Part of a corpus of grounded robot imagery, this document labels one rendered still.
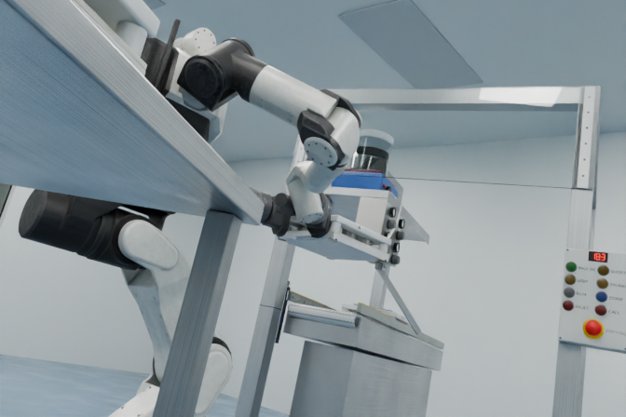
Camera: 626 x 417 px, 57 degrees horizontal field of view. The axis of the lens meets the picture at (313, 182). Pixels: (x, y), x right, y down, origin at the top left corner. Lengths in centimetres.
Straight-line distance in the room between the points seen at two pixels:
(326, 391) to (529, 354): 320
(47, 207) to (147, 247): 22
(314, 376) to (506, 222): 357
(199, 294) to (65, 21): 45
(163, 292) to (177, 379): 58
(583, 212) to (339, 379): 99
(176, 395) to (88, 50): 47
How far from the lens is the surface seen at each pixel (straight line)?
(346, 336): 206
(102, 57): 46
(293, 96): 119
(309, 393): 220
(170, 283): 135
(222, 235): 78
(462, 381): 539
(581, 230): 188
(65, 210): 126
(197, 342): 77
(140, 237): 129
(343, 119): 121
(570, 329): 176
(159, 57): 135
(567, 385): 181
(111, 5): 54
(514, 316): 527
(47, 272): 687
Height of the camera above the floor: 64
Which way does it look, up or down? 16 degrees up
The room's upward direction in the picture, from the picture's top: 12 degrees clockwise
